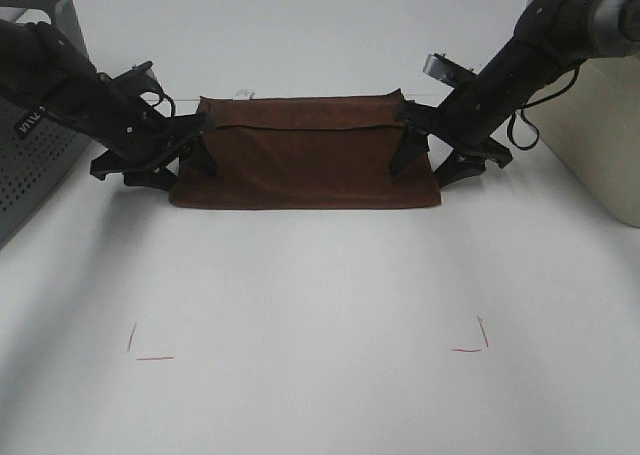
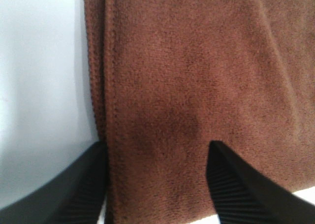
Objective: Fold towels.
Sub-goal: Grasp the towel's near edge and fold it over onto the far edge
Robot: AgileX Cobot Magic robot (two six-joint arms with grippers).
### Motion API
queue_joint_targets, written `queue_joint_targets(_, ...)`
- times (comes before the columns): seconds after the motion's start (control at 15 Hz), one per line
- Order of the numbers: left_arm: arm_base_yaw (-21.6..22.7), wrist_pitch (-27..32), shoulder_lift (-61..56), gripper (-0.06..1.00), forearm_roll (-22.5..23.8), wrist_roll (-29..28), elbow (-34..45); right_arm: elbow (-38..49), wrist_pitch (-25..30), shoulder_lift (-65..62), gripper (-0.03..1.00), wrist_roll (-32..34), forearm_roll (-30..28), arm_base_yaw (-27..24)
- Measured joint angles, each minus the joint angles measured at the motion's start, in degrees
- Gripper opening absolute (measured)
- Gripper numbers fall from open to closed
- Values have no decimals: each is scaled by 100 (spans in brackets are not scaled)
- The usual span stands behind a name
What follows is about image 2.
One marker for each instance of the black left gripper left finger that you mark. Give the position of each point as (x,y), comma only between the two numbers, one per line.
(75,196)

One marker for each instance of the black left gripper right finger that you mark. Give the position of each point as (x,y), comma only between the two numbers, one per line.
(242,195)

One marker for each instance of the brown towel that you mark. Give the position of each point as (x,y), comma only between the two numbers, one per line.
(169,76)

